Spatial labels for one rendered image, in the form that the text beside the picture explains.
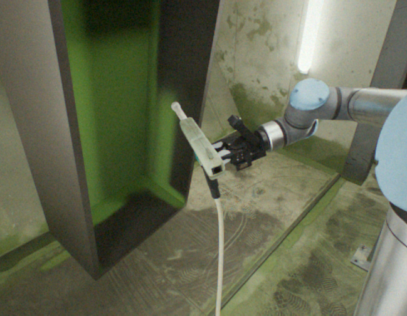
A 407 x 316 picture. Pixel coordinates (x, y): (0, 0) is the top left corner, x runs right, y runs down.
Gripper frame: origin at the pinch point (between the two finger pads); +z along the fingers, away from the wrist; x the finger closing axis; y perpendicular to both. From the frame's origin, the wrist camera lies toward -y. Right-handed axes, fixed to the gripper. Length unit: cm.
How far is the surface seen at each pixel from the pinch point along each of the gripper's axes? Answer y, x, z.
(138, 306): 97, 27, 51
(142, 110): 9, 70, 11
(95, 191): 37, 59, 48
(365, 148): 110, 82, -150
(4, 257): 70, 77, 118
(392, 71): 49, 82, -164
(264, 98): 82, 171, -109
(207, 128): 92, 173, -44
